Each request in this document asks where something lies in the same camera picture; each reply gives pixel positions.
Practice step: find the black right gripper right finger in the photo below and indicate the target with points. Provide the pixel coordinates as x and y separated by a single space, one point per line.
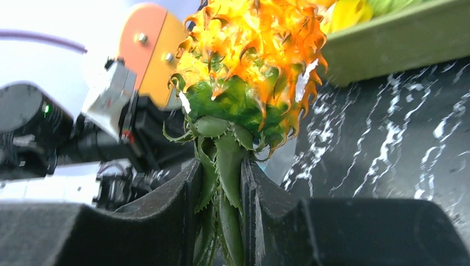
283 230

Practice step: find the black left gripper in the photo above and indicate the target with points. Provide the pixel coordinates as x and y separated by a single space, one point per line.
151 152

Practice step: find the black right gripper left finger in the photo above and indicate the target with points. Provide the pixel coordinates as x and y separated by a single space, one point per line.
156 229

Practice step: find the toy pineapple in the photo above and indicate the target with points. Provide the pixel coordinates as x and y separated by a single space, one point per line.
245 75

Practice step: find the clear zip top bag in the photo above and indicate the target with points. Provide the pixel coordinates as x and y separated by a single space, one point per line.
280 162

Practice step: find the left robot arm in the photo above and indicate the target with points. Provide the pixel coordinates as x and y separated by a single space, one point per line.
38 135

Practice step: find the yellow toy star fruit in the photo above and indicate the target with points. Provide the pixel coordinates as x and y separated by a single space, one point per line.
339 15

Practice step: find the olive green plastic bin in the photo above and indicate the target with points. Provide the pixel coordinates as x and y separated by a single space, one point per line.
430 33

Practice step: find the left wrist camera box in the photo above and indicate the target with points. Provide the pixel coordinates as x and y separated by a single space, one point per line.
110 88

